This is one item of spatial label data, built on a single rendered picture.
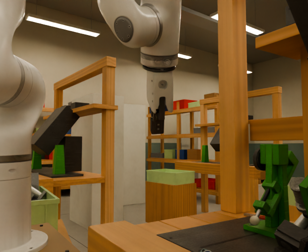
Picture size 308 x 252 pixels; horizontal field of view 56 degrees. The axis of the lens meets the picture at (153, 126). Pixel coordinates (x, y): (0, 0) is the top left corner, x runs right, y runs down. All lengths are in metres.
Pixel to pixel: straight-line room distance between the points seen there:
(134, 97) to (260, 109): 5.94
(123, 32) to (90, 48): 7.80
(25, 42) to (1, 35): 7.13
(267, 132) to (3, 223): 1.00
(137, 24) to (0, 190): 0.42
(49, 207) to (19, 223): 0.53
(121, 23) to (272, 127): 0.86
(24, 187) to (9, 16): 0.36
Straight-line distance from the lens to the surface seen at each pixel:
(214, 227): 1.01
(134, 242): 0.86
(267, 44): 1.08
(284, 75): 12.43
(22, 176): 0.68
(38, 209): 1.21
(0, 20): 0.69
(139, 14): 0.57
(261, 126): 1.31
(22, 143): 0.67
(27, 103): 0.73
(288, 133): 1.23
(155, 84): 0.64
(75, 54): 8.13
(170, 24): 0.62
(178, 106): 6.88
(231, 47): 1.35
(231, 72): 1.32
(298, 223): 0.75
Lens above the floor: 1.16
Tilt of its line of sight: 4 degrees up
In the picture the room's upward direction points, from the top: straight up
